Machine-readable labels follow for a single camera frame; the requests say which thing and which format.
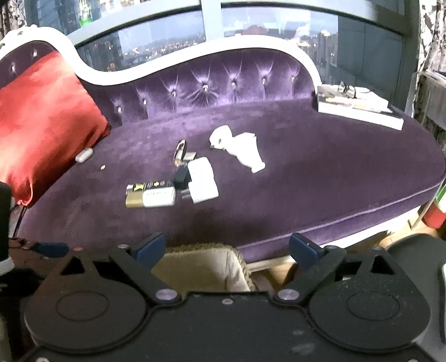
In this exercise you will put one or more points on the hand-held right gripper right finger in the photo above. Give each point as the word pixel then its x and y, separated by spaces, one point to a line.
pixel 303 252

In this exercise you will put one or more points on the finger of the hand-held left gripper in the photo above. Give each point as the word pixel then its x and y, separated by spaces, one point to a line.
pixel 52 249

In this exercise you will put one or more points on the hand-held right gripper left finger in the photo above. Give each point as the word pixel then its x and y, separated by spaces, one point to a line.
pixel 151 249

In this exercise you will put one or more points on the woven basket with cloth liner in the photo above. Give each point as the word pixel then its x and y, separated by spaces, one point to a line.
pixel 195 268

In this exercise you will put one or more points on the white travel adapter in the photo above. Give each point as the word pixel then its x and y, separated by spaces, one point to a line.
pixel 204 179

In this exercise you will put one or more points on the gold and white power bank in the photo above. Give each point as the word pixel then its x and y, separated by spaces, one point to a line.
pixel 153 200

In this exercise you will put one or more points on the black and yellow battery pack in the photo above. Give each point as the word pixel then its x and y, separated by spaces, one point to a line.
pixel 149 184

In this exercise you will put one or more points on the black plug adapter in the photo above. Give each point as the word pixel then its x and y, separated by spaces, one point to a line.
pixel 181 178

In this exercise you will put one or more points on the purple tufted sofa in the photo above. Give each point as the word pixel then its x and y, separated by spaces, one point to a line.
pixel 313 167

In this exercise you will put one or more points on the small white cylinder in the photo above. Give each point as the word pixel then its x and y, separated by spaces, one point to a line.
pixel 83 155

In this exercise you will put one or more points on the small grey block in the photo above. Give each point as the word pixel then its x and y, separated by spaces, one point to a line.
pixel 190 156

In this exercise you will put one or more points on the red satin cushion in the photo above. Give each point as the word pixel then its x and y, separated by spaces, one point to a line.
pixel 45 121

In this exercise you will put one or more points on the crumpled white tissue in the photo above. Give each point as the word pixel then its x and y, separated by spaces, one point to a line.
pixel 245 151

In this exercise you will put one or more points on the red and green can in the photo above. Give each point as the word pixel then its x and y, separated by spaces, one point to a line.
pixel 437 212

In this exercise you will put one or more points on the large thick white book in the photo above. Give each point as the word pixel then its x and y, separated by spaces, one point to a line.
pixel 355 116

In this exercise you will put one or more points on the pale yellow pen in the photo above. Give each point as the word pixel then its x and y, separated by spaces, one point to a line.
pixel 343 101

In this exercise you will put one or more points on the thin white book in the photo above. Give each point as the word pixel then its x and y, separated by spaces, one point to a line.
pixel 329 91

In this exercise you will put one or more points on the dark cover book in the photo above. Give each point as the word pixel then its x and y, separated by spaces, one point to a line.
pixel 378 106

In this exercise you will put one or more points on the black rimmed eyeglasses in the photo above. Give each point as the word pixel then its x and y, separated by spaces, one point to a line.
pixel 349 91

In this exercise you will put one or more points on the patterned curtain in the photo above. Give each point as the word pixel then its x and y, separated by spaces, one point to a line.
pixel 12 17
pixel 430 34

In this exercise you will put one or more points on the grey window frame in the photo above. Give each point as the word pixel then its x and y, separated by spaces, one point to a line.
pixel 210 21

